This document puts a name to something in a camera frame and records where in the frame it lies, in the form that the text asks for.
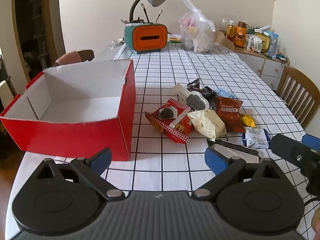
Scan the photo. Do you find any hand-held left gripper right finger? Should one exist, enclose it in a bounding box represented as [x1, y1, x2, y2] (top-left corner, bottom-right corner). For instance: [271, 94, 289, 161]
[191, 147, 285, 202]

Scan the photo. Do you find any white and blue snack packet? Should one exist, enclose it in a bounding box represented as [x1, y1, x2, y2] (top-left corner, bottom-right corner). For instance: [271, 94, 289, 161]
[241, 126, 270, 150]

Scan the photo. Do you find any dark cookie packet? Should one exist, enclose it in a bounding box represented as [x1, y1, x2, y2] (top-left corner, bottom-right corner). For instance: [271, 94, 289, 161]
[187, 78, 201, 91]

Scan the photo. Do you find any clear water bottle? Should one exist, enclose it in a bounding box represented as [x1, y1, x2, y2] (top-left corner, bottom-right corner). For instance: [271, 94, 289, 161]
[268, 37, 279, 58]

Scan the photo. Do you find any chair with pink cushion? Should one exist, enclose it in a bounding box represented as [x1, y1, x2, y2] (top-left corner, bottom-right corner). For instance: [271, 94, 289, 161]
[51, 50, 95, 68]

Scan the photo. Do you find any checked tablecloth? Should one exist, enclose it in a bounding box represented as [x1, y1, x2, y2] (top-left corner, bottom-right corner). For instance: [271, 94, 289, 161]
[10, 41, 320, 240]

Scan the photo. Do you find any wooden slatted chair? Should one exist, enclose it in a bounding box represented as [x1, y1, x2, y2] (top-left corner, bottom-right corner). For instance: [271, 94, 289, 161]
[276, 66, 320, 131]

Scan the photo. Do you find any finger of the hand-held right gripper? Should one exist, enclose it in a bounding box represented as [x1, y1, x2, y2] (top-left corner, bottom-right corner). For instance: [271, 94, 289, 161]
[271, 134, 316, 178]
[301, 134, 320, 153]

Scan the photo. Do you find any red cardboard box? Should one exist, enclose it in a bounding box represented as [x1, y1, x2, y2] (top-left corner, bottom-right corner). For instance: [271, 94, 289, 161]
[0, 59, 137, 162]

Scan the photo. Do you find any black snack packet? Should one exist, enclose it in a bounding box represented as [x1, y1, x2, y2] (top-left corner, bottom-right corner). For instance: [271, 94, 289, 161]
[200, 86, 218, 103]

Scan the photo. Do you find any light blue snack packet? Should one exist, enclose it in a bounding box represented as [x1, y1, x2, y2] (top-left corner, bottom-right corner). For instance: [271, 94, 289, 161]
[215, 88, 237, 100]

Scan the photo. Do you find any white sideboard cabinet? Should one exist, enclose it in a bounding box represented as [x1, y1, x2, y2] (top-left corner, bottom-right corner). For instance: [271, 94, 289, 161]
[233, 46, 291, 91]

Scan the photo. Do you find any clear tray packet grey biscuit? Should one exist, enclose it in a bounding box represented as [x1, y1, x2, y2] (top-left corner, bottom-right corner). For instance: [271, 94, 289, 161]
[186, 91, 209, 111]

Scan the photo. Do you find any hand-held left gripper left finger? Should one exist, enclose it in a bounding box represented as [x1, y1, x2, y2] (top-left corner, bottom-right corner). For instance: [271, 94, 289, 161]
[32, 147, 125, 202]

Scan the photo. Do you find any clear glass jar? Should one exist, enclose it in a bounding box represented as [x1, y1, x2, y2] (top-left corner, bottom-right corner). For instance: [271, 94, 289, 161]
[219, 13, 237, 31]

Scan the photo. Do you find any cream snack packet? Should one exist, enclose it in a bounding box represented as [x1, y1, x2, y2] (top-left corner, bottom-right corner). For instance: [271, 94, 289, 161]
[187, 109, 227, 142]

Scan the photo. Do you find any yellow snack packet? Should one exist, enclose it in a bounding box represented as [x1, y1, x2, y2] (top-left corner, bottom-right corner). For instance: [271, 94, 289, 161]
[239, 113, 256, 128]

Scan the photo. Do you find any brown paper bag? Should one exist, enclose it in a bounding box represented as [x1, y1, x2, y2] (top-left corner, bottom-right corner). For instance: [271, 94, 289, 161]
[214, 30, 236, 52]

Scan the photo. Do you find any crumpled clear plastic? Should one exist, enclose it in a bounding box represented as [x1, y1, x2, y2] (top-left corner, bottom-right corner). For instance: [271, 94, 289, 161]
[108, 38, 124, 49]

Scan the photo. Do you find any clear plastic mug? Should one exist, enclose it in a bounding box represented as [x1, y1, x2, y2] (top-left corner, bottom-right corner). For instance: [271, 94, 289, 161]
[246, 34, 262, 53]

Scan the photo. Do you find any red fries snack packet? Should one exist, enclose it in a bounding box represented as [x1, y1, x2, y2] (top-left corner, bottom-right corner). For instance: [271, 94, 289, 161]
[145, 98, 195, 143]

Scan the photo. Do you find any orange thermos bottle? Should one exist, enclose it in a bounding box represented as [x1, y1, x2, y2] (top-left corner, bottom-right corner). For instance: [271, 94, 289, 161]
[235, 21, 248, 49]

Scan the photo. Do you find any red-orange cookie packet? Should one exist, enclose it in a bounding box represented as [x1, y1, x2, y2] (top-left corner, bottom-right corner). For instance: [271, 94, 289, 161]
[213, 95, 246, 133]

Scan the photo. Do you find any yellow-green container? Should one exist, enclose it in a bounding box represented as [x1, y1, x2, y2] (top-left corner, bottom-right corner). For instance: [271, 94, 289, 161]
[254, 32, 272, 53]

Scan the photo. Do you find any green and yellow booklet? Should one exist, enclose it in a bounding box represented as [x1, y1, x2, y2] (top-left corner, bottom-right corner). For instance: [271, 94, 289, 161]
[167, 33, 183, 44]

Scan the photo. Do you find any clear packet with dark cake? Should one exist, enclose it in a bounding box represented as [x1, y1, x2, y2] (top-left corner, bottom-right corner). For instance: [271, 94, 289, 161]
[156, 106, 192, 128]

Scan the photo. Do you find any clear plastic bag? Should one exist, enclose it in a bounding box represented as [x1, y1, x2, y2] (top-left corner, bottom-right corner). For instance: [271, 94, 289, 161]
[179, 0, 216, 54]

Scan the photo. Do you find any teal and orange tissue box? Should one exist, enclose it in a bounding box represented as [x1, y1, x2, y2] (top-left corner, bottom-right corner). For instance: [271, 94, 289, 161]
[124, 22, 168, 54]

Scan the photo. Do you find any black and white packet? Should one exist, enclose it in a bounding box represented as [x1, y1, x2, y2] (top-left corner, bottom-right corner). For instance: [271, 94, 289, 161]
[207, 140, 262, 164]

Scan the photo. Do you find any dark-handled brush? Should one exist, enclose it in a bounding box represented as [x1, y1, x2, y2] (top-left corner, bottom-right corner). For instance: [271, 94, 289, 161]
[141, 3, 151, 24]

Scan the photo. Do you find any yellow pump bottle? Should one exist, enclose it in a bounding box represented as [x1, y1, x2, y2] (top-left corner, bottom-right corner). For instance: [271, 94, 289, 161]
[226, 20, 237, 43]

